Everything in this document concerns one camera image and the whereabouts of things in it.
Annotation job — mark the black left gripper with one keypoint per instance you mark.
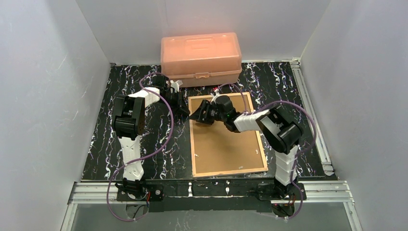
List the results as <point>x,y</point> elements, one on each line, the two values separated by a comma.
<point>177,99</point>

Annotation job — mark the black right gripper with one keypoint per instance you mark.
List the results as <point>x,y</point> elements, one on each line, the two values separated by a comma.
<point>206,111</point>

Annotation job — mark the white wooden picture frame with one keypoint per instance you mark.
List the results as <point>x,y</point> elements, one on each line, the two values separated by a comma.
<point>192,143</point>

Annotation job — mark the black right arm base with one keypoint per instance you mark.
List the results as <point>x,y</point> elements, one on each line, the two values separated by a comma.
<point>277,191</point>

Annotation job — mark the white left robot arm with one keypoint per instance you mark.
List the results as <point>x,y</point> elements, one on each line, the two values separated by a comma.
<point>128,118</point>

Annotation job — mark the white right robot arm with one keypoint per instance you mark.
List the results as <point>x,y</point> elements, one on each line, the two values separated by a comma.
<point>282,134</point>

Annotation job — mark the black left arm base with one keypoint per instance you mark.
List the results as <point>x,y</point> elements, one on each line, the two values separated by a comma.
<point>139,190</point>

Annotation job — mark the translucent orange plastic box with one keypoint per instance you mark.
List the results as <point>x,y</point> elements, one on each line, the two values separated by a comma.
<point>202,60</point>

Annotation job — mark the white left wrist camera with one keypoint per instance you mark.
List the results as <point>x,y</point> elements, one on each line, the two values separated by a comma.
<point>175,85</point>

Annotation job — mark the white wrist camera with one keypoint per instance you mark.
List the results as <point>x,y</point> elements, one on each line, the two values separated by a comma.
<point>175,85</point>
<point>215,94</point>

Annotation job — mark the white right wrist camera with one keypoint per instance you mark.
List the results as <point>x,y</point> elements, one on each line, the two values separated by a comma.
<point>215,94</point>

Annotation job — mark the aluminium front rail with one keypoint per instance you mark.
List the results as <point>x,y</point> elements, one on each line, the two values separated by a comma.
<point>310,192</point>

